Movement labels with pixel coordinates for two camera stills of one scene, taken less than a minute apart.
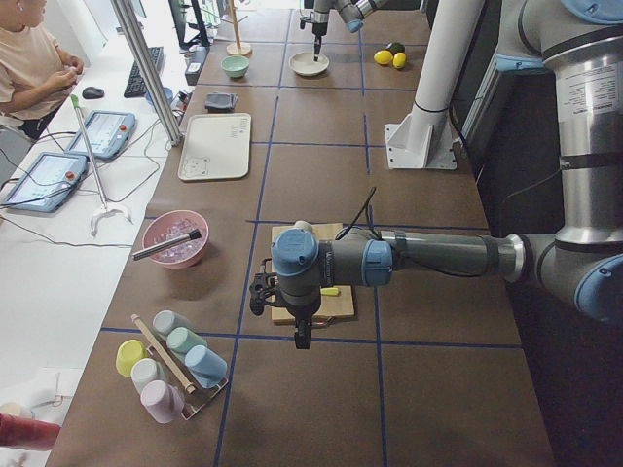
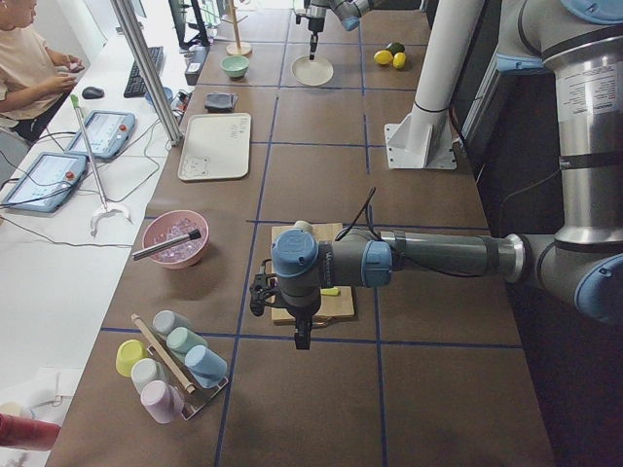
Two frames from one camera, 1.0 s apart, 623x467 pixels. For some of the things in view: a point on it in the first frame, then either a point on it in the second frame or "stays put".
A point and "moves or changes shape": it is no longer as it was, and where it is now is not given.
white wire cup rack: x=197 y=397 stays put
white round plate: x=304 y=63 moves or changes shape
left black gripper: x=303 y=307 stays put
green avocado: x=398 y=47 stays put
